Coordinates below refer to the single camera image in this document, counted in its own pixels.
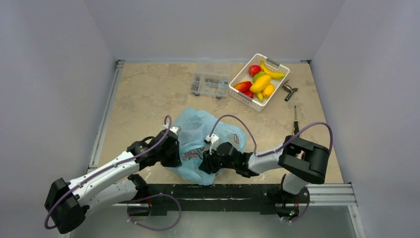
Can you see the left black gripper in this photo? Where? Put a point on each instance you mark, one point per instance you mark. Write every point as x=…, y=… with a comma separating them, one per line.
x=176, y=161

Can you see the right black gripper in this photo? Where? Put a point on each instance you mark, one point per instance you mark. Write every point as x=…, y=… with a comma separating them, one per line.
x=208, y=163

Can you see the light blue plastic bag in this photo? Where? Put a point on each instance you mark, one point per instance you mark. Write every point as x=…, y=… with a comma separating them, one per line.
x=195, y=126

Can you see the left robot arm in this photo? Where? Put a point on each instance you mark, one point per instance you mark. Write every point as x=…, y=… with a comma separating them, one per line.
x=69, y=203

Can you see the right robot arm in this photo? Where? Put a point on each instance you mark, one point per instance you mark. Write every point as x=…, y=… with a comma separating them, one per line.
x=305, y=161

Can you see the red fake strawberry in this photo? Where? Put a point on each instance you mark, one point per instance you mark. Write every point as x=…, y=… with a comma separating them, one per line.
x=249, y=94

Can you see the small yellow fake banana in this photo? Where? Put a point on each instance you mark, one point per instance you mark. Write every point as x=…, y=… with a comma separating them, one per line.
x=260, y=96

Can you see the red orange fake mango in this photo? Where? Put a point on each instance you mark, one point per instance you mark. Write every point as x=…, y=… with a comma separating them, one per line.
x=243, y=86

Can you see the small yellow fake mango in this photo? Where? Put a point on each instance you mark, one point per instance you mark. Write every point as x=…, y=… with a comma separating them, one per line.
x=268, y=91

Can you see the large yellow fake mango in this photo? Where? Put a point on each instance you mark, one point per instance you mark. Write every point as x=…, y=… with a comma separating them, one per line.
x=261, y=83

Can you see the green fake mango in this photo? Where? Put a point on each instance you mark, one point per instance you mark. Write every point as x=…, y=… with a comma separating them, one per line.
x=258, y=75

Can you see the red fake apple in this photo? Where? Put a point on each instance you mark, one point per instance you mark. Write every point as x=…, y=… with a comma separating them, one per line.
x=254, y=69

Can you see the clear plastic screw box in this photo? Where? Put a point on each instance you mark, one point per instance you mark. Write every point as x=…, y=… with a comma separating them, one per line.
x=209, y=85

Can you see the black yellow screwdriver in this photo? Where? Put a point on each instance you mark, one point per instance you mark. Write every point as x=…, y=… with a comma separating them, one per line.
x=296, y=122

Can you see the grey metal tool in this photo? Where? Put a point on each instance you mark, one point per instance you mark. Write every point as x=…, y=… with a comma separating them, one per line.
x=289, y=89

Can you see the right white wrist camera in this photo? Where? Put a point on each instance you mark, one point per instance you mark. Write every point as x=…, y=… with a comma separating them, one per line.
x=212, y=141

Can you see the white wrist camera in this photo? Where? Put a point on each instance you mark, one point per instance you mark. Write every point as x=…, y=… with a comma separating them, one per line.
x=173, y=131
x=212, y=141

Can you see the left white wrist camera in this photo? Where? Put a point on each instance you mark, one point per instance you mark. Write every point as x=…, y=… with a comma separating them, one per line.
x=173, y=131

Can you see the black metal base rail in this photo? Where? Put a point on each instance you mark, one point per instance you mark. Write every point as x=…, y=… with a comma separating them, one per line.
x=266, y=199

